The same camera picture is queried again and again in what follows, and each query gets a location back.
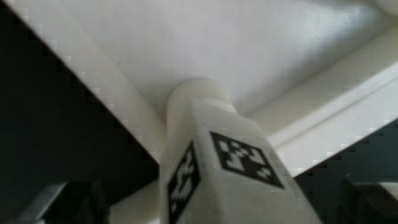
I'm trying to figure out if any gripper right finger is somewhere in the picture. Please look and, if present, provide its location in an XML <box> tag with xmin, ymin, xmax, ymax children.
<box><xmin>339</xmin><ymin>180</ymin><xmax>398</xmax><ymax>224</ymax></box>

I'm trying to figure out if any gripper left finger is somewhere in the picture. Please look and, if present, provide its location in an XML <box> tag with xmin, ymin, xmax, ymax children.
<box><xmin>14</xmin><ymin>182</ymin><xmax>110</xmax><ymax>224</ymax></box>

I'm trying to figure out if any white table leg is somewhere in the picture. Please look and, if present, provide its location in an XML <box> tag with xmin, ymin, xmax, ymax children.
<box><xmin>159</xmin><ymin>79</ymin><xmax>321</xmax><ymax>224</ymax></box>

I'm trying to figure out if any white square tabletop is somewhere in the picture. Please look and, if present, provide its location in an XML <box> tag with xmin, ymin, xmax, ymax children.
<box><xmin>0</xmin><ymin>0</ymin><xmax>398</xmax><ymax>224</ymax></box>

